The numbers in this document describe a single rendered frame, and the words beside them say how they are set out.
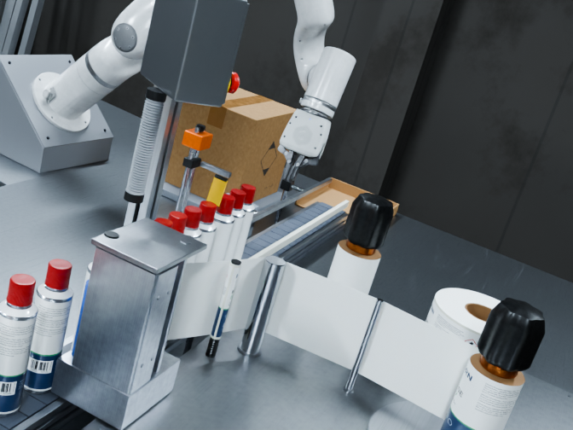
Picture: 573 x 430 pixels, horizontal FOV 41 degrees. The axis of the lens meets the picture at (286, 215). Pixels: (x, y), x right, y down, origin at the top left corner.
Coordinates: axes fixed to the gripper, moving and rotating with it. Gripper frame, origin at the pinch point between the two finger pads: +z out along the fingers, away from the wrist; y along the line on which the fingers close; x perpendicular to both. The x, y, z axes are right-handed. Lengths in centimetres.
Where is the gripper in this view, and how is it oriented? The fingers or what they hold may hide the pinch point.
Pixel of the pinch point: (290, 173)
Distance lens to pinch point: 183.3
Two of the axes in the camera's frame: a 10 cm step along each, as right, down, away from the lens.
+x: 2.8, 1.1, 9.5
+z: -3.9, 9.2, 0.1
